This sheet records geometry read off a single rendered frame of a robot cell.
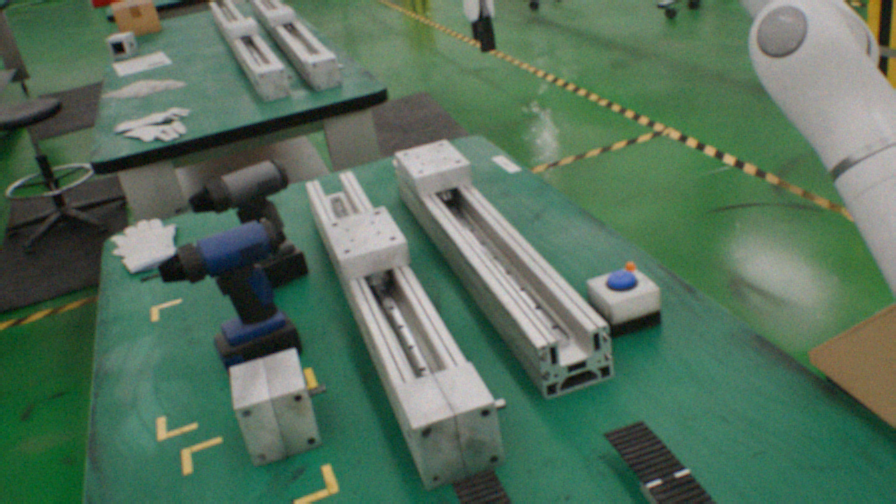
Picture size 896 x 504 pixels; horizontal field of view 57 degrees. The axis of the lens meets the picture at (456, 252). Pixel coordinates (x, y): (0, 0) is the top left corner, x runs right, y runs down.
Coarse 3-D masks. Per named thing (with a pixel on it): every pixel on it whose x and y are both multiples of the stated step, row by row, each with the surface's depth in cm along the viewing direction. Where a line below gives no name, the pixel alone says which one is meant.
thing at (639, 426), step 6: (642, 420) 98; (624, 426) 97; (630, 426) 97; (636, 426) 97; (642, 426) 97; (606, 432) 97; (612, 432) 97; (618, 432) 97; (624, 432) 96; (630, 432) 96; (636, 432) 96; (606, 438) 97; (612, 438) 96; (618, 438) 96
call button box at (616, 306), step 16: (592, 288) 121; (608, 288) 120; (624, 288) 119; (640, 288) 118; (656, 288) 118; (592, 304) 123; (608, 304) 117; (624, 304) 117; (640, 304) 118; (656, 304) 119; (608, 320) 118; (624, 320) 118; (640, 320) 119; (656, 320) 120
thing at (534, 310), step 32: (448, 224) 142; (480, 224) 147; (448, 256) 145; (480, 256) 130; (512, 256) 133; (480, 288) 128; (512, 288) 120; (544, 288) 121; (512, 320) 114; (544, 320) 116; (576, 320) 111; (512, 352) 119; (544, 352) 107; (576, 352) 110; (608, 352) 109; (544, 384) 108; (576, 384) 110
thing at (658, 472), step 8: (664, 464) 90; (672, 464) 90; (680, 464) 90; (640, 472) 90; (648, 472) 90; (656, 472) 90; (664, 472) 89; (672, 472) 89; (648, 480) 89; (656, 480) 89
